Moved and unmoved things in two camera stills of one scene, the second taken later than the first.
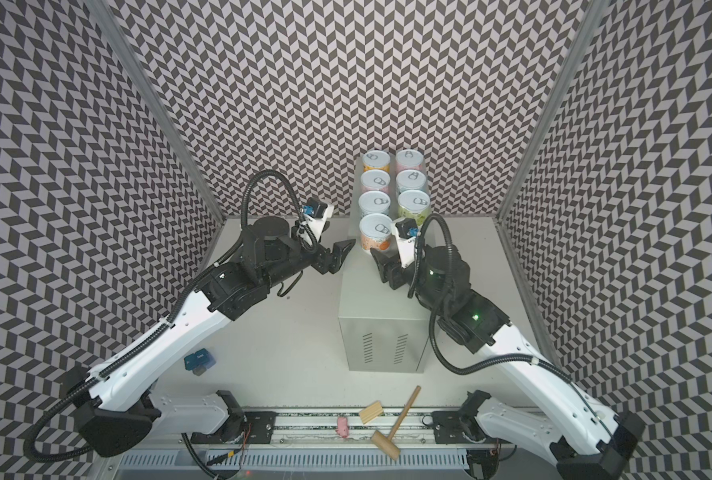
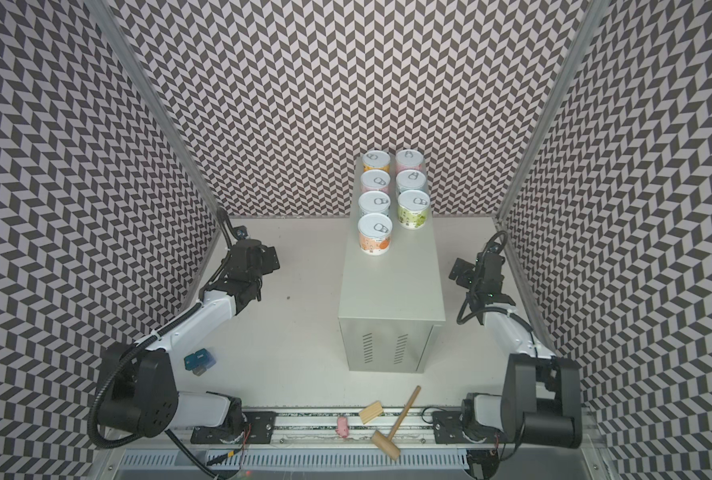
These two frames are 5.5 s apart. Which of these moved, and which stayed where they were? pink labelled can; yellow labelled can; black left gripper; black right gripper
Moved: black left gripper; black right gripper
Stayed: yellow labelled can; pink labelled can
